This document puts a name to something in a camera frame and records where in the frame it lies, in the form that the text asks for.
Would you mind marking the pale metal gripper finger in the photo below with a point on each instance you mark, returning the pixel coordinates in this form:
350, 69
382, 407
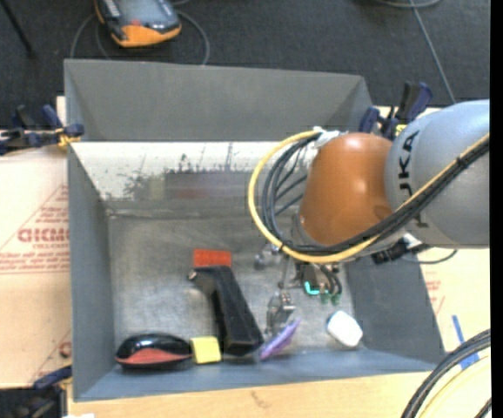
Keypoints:
271, 314
287, 309

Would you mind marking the purple flat plastic piece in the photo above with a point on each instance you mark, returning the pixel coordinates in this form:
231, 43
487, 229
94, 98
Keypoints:
277, 341

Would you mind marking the black long block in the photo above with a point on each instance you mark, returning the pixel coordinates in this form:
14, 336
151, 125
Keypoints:
234, 312

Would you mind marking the clear glass thing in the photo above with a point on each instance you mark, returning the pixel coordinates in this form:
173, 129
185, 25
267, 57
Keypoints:
265, 258

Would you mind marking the white rounded block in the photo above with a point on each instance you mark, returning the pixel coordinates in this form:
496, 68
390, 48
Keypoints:
345, 329

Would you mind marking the yellow sponge cube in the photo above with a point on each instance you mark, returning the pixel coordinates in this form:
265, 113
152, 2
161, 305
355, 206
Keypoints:
205, 349

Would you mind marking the red rectangular block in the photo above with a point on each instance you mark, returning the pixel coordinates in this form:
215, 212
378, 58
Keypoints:
212, 258

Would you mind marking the black and red computer mouse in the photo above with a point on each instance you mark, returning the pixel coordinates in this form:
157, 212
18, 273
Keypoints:
153, 351

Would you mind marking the grey metal bin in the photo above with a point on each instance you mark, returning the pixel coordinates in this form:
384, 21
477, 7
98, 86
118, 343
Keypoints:
156, 242

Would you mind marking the black cylinder on white bracket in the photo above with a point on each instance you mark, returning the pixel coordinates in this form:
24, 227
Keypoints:
390, 253

